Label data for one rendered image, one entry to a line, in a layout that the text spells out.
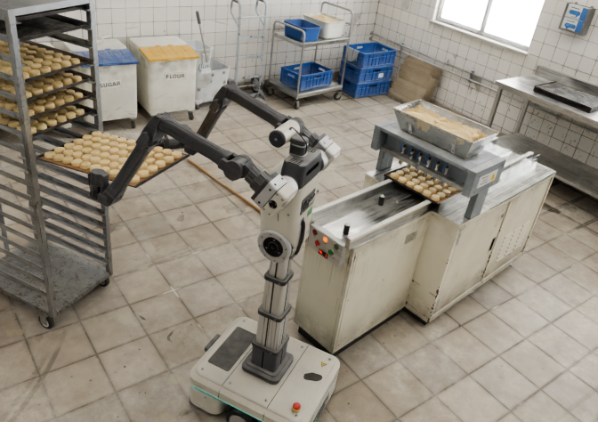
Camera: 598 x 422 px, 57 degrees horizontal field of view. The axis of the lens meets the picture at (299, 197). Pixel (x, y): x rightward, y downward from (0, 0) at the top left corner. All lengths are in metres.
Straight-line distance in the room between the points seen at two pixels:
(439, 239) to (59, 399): 2.24
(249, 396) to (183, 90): 3.85
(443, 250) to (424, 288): 0.33
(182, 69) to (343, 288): 3.52
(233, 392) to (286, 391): 0.26
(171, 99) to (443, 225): 3.53
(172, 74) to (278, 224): 3.77
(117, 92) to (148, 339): 2.94
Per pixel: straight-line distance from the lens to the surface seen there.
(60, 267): 3.77
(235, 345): 3.02
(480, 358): 3.71
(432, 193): 3.35
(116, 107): 5.74
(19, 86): 2.74
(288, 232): 2.26
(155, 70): 5.76
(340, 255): 2.84
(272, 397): 2.81
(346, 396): 3.22
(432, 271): 3.46
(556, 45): 6.54
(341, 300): 3.02
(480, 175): 3.13
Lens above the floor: 2.43
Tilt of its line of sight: 30 degrees down
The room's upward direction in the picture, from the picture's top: 8 degrees clockwise
